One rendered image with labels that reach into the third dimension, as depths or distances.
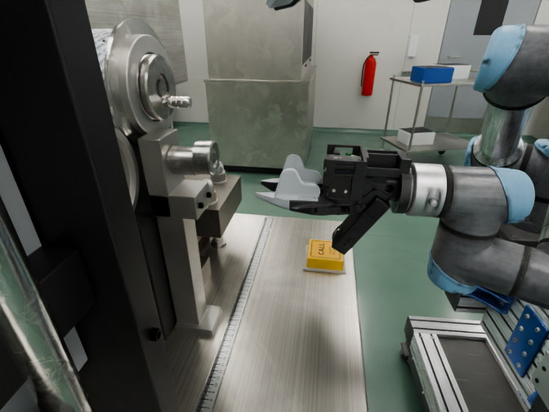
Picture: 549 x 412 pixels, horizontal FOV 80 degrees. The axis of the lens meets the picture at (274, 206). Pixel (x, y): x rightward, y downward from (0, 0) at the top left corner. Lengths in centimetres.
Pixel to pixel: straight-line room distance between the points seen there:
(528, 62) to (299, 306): 57
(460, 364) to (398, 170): 115
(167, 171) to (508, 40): 61
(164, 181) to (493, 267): 45
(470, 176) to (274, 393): 38
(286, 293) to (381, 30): 452
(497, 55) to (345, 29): 421
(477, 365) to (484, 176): 113
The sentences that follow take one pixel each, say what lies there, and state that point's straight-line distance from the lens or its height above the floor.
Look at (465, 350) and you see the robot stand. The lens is 159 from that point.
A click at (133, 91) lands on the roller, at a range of 40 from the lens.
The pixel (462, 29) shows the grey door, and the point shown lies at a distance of 515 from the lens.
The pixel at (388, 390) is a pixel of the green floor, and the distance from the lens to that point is 162.
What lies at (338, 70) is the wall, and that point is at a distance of 491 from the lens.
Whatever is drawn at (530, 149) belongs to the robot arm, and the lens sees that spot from 112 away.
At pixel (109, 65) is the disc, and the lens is 39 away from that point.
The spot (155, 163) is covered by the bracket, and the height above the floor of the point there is 118.
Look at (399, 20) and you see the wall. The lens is 496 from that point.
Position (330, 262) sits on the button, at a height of 92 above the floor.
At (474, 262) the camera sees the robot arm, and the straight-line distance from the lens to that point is 54.
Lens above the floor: 131
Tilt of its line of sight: 28 degrees down
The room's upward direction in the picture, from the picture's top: straight up
